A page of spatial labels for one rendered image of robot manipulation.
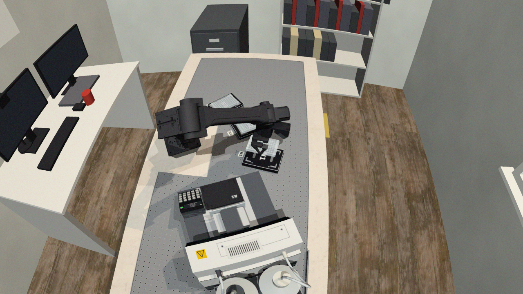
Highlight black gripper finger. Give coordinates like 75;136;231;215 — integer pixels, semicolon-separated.
251;144;268;154

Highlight white multi-well plate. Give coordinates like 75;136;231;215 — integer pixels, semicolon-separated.
236;123;256;134
246;135;279;157
210;94;239;108

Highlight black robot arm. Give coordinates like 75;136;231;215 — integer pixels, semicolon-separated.
155;98;291;149

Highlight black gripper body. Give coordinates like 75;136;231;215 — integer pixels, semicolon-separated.
251;125;269;147

